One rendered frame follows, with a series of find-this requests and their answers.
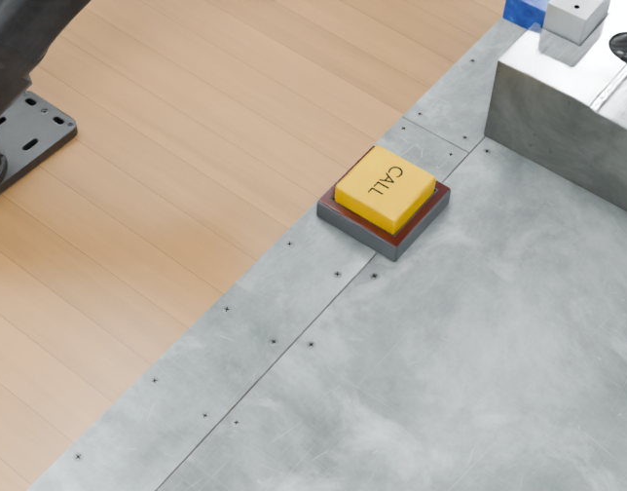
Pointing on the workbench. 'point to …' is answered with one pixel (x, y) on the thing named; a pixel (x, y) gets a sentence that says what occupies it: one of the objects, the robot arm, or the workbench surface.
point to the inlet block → (559, 16)
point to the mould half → (574, 107)
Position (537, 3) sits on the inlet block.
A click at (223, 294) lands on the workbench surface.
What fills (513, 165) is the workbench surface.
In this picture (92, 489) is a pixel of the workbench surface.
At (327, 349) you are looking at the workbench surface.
